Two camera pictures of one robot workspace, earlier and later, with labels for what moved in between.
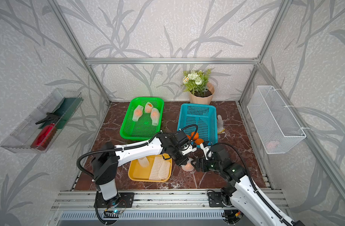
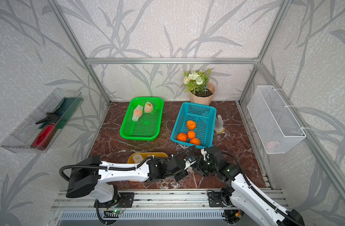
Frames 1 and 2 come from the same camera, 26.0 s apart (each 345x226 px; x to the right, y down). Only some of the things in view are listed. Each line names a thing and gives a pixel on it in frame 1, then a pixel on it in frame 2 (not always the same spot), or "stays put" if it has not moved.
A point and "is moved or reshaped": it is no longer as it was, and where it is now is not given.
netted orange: [188, 167] is moved or reshaped
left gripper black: [181, 162] -> [183, 175]
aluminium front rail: [150, 200] stays put
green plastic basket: [143, 129] stays put
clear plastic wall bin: [45, 123] stays put
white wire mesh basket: [275, 125] stays put
